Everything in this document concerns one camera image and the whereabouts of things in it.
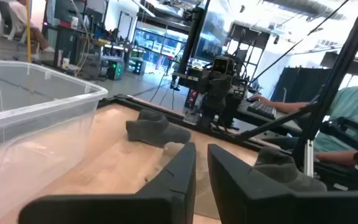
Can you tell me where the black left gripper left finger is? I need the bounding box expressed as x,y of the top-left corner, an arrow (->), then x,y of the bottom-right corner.
17,142 -> 197,224

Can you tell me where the person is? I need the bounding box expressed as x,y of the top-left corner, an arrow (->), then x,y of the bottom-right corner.
7,0 -> 55,54
252,52 -> 358,169

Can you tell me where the dark grey cap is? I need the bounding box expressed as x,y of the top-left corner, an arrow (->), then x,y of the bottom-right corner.
125,108 -> 192,149
252,147 -> 328,193

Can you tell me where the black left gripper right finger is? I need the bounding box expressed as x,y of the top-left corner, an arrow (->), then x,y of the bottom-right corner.
207,143 -> 358,224

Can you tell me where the clear plastic bin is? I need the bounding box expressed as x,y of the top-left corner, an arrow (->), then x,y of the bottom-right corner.
0,60 -> 109,224

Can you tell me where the grey desk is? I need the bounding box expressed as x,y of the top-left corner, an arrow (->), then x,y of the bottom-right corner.
236,99 -> 304,136

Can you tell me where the white office chair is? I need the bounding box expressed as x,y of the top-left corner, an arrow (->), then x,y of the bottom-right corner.
0,0 -> 27,43

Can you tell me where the yellow cable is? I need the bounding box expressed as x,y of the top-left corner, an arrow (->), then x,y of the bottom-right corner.
25,0 -> 32,63

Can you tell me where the black aluminium table frame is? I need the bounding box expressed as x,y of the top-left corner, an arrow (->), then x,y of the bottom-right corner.
98,0 -> 358,194

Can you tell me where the black keyboard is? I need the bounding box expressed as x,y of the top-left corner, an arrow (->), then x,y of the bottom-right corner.
246,100 -> 278,121

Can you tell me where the silver aluminium bar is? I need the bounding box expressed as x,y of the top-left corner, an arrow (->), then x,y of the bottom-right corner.
303,139 -> 315,178

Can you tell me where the beige cap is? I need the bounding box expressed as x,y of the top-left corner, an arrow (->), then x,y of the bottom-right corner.
162,141 -> 213,218

